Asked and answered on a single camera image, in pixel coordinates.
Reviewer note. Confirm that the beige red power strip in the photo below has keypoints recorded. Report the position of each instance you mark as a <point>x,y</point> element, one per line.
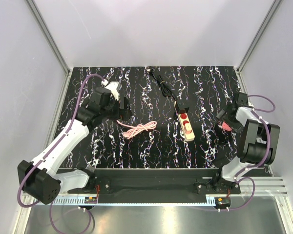
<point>182,113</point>

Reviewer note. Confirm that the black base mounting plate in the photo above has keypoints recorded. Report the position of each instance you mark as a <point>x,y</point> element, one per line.
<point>201,181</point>

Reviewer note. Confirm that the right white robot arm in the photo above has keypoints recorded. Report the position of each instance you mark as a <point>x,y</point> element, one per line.
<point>258,142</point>

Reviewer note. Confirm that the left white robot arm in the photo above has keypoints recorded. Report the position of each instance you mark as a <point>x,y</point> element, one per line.
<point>39,177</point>

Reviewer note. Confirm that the grey cable duct rail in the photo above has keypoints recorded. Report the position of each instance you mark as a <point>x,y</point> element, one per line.
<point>104,200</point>

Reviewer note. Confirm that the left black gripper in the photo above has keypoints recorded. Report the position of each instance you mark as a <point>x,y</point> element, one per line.
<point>123,114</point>

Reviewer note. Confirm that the pink cube plug adapter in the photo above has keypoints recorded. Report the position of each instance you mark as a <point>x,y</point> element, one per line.
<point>187,128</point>

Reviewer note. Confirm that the black smart plug adapter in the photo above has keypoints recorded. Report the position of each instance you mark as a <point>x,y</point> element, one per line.
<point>182,106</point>

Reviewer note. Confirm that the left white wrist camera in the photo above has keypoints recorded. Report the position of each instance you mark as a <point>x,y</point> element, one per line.
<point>113,86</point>

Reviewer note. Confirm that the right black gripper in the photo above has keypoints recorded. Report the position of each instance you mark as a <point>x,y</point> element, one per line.
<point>236,126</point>

